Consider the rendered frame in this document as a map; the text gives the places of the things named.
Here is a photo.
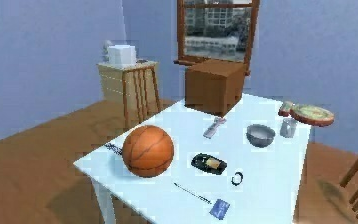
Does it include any grey remote control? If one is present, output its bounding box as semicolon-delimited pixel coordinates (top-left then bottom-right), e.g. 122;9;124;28
202;116;228;140

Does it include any wooden slatted chair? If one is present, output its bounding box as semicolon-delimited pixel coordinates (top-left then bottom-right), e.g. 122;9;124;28
121;65;163;131
339;142;358;221

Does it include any brown cardboard box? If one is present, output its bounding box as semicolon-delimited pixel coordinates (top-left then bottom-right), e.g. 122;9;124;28
184;58;248;118

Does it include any orange basketball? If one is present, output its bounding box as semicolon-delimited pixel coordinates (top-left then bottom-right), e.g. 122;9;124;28
121;124;175;179

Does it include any black tray with sponge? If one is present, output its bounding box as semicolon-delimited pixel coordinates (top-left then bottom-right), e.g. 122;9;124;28
190;152;228;176

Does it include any cream chest of drawers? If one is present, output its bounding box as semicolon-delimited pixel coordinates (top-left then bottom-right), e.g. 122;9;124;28
97;60;161;114

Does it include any white table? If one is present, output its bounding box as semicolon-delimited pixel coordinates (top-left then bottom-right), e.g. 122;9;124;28
73;93;312;224

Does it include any white box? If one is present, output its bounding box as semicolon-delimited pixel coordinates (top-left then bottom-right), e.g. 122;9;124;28
107;44;138;67

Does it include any thin black pen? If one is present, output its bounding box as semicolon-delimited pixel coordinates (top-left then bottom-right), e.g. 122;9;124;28
173;181;213;205

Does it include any grey metal bowl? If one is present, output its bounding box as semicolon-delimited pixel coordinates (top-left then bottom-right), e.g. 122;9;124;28
246;123;277;149

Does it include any wooden framed window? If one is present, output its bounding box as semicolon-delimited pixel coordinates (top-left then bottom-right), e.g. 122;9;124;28
173;0;261;76

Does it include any blue credit card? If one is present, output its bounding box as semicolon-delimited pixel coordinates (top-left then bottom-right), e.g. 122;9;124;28
208;198;231;221

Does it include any bread slice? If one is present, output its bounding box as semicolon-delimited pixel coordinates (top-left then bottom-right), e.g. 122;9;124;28
277;100;295;118

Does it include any black key chain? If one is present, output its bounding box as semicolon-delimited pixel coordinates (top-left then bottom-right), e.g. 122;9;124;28
104;142;125;157

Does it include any black ring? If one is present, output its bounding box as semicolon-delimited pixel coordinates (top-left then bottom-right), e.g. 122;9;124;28
230;171;245;187

